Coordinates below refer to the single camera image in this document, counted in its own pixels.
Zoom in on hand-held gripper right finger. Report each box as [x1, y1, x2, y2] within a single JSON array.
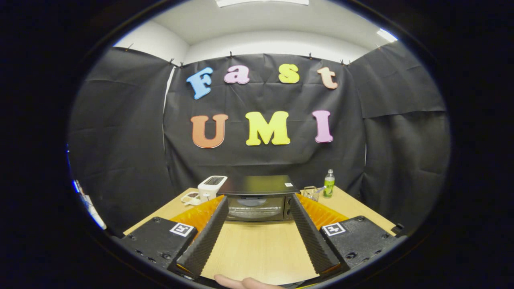
[[290, 193, 407, 277]]

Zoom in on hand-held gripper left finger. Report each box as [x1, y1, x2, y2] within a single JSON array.
[[118, 195, 229, 280]]

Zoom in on black toaster oven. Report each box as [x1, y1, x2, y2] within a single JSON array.
[[219, 175, 300, 222]]

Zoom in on white pop-up toaster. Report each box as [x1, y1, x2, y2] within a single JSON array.
[[198, 175, 228, 201]]

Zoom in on clear glass cup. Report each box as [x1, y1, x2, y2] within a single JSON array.
[[303, 186, 323, 201]]

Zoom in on green label plastic bottle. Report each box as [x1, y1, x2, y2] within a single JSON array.
[[324, 169, 335, 198]]

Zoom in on small ceiling light panel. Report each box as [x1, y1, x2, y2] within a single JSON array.
[[377, 28, 398, 43]]

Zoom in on long ceiling light panel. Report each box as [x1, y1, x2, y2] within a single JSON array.
[[216, 0, 310, 7]]

